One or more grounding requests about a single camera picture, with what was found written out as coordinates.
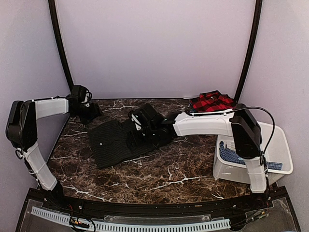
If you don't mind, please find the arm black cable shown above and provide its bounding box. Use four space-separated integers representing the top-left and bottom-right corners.
188 107 276 167
81 89 94 107

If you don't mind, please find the right black frame post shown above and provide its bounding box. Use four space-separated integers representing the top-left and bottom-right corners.
234 0 263 102

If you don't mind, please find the blue checked shirt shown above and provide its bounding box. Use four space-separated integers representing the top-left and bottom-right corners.
219 141 283 171

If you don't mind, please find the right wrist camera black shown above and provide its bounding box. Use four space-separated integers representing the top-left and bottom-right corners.
128 103 164 129

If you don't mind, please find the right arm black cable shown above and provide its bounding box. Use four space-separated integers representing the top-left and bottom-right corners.
188 107 276 167

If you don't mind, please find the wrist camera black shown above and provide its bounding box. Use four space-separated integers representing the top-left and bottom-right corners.
70 85 87 103
128 103 164 129

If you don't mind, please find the black frame post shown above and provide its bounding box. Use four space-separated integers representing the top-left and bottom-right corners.
234 0 263 102
48 0 74 91

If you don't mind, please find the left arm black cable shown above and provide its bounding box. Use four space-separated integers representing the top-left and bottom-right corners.
81 89 94 107

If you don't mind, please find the white plastic bin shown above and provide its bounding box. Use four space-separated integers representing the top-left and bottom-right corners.
213 122 293 184

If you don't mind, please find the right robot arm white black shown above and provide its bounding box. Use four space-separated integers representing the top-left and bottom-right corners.
128 103 267 210

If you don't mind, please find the dark pinstripe long sleeve shirt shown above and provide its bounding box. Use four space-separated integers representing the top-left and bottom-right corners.
88 119 156 169

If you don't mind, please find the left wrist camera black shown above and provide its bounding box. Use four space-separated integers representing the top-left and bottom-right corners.
70 85 87 103

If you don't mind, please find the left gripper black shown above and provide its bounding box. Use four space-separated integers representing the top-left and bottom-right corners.
72 102 103 125

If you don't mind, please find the left black frame post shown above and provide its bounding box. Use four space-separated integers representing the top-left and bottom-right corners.
48 0 74 91

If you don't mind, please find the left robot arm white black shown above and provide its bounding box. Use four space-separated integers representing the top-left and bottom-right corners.
5 96 101 211

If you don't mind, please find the white slotted cable duct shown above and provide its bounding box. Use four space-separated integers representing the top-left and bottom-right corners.
31 206 230 232

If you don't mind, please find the black curved front rail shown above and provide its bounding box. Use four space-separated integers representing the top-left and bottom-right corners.
26 188 288 221

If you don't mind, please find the red black plaid shirt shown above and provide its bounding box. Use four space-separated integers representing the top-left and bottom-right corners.
189 90 236 113

